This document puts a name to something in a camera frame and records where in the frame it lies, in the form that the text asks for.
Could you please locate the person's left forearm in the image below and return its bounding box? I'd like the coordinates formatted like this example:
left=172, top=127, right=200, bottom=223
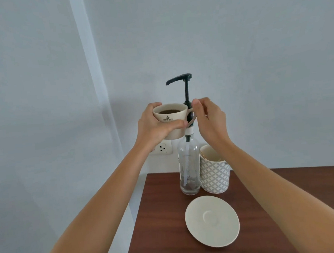
left=19, top=140, right=164, bottom=253

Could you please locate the cream ceramic coffee cup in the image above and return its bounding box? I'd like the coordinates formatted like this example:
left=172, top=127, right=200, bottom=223
left=152, top=101, right=199, bottom=142

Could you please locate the clear glass pump bottle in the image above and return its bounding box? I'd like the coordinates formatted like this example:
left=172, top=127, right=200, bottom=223
left=165, top=73, right=205, bottom=197

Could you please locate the white patterned paper cup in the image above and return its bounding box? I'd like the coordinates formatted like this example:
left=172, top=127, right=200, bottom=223
left=197, top=143, right=233, bottom=195

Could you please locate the white wall socket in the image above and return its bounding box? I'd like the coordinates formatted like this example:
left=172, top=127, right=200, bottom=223
left=149, top=142, right=173, bottom=157

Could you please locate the cream ceramic saucer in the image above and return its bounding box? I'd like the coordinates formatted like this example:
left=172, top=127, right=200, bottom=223
left=183, top=193, right=242, bottom=251

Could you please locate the person's right hand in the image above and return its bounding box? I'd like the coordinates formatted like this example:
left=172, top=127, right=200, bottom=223
left=191, top=96, right=231, bottom=151

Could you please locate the brown wooden table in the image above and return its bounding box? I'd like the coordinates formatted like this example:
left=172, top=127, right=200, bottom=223
left=121, top=157, right=334, bottom=253

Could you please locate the person's right forearm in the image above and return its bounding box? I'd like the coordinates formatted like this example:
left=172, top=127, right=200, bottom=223
left=214, top=132, right=334, bottom=253

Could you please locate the person's left hand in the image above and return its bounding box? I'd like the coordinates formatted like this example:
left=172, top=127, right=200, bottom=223
left=132, top=100, right=191, bottom=152

